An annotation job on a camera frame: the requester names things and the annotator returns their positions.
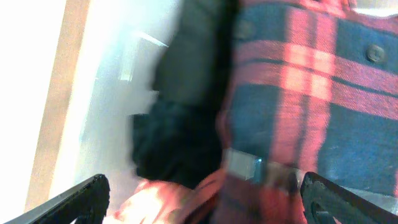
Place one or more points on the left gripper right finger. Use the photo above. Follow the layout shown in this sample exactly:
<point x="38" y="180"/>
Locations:
<point x="327" y="202"/>

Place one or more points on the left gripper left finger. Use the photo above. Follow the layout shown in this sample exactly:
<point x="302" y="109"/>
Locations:
<point x="85" y="203"/>

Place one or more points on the pink shirt with gold letters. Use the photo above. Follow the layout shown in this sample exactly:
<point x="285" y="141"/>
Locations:
<point x="166" y="202"/>

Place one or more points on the dark navy shirt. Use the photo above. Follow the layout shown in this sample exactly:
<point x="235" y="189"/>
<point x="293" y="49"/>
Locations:
<point x="175" y="143"/>

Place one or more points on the red navy plaid shirt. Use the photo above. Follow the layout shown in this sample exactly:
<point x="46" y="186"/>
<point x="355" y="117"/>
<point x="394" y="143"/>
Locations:
<point x="314" y="89"/>

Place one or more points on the black shirt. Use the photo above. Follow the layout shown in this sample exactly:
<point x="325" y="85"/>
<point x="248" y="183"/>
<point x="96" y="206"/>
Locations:
<point x="195" y="68"/>

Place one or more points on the clear plastic storage bin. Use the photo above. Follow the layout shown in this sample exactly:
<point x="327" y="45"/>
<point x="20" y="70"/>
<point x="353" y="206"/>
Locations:
<point x="122" y="43"/>

